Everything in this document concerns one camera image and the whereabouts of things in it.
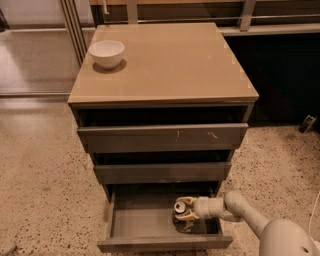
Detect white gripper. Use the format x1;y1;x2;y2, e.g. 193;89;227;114
174;197;211;231

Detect blue pepsi can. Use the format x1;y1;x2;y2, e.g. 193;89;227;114
172;201;186;231

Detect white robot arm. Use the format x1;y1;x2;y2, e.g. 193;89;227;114
174;191;320;256

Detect grey middle drawer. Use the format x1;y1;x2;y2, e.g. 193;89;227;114
94;162;231;184

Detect grey open bottom drawer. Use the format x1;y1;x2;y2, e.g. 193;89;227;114
97;182;233;253

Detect grey top drawer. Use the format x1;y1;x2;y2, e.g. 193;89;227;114
78;123;248;153

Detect grey drawer cabinet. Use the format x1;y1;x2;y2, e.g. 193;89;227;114
67;22;260;201

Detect white ceramic bowl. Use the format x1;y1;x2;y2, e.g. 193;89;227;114
88;40;125;69

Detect small grey floor bracket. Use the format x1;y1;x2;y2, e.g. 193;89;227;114
298;115;317;133

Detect metal railing frame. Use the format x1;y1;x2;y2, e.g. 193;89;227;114
56;0;320;62

